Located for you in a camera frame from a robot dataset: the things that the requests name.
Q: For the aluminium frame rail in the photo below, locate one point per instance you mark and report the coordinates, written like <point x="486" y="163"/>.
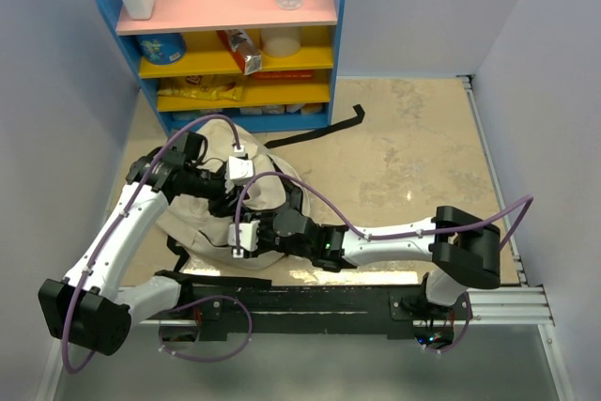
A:
<point x="504" y="306"/>

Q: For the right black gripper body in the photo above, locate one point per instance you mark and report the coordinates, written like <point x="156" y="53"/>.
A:
<point x="270" y="240"/>

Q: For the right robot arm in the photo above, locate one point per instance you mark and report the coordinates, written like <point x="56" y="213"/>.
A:
<point x="465" y="249"/>

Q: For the beige canvas backpack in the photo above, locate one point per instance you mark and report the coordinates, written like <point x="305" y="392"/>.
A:
<point x="188" y="221"/>

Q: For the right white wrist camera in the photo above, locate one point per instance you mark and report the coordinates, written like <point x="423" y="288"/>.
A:
<point x="243" y="239"/>

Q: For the blue snack cup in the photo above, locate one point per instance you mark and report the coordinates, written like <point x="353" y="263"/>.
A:
<point x="162" y="49"/>

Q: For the white cylindrical container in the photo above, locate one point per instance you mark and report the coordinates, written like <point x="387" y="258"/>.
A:
<point x="280" y="41"/>

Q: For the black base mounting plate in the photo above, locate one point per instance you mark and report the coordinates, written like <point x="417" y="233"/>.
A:
<point x="435" y="332"/>

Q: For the yellow chips bag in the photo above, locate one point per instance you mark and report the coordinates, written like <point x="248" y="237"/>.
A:
<point x="204" y="87"/>

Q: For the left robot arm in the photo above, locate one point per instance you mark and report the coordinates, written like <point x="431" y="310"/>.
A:
<point x="88" y="307"/>

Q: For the red silver snack packet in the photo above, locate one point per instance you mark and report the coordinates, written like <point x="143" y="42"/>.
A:
<point x="243" y="50"/>

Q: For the white packets bottom shelf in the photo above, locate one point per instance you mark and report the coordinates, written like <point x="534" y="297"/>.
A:
<point x="268" y="110"/>

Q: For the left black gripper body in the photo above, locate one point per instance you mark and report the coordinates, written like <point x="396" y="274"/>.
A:
<point x="211" y="186"/>

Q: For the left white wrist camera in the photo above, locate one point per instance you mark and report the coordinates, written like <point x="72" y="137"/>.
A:
<point x="239" y="167"/>

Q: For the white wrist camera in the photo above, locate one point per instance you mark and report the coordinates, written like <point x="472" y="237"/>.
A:
<point x="239" y="167"/>
<point x="243" y="239"/>

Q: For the blue shelf unit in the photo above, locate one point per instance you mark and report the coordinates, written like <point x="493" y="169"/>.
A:
<point x="199" y="20"/>

